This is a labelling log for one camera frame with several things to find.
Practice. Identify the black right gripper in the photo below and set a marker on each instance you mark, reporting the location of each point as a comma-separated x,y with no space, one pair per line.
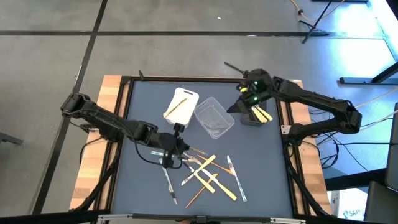
256,87

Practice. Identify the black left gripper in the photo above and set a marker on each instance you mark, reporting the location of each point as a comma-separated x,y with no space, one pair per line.
174,144

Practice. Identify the dark grey plastic bin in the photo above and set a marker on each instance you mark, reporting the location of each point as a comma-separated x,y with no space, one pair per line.
245,120

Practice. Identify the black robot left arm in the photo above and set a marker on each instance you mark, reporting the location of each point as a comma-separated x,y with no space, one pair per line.
109,124

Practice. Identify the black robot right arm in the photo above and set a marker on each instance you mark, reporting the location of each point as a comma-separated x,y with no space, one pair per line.
311,95

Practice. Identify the clear plastic bin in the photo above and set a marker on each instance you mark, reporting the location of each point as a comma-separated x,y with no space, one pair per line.
214,118

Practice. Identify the white plastic bin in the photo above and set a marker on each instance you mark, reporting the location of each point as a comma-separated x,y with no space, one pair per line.
182,93

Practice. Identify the grey table mat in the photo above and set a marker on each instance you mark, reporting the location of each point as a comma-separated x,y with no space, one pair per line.
140,193

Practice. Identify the silver aluminium bar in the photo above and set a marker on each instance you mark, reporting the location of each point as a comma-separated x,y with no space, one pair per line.
124,216

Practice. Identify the black tripod stand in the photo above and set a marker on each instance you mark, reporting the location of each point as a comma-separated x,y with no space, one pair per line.
313,27

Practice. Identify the black desk foot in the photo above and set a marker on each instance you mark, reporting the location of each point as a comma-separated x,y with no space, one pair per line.
354,80
348,182

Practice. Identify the white printed box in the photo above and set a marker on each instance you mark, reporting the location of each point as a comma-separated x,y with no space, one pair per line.
351,205

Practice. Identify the dark grey chair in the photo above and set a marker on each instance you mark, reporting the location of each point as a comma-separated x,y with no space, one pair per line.
381,202

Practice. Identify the grey chair foot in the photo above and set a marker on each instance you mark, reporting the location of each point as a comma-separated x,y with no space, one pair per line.
9,138

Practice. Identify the white metal bracket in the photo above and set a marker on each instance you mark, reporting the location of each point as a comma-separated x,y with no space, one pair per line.
285,129

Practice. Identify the black aluminium table frame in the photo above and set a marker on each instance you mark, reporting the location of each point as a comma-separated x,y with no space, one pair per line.
186,79

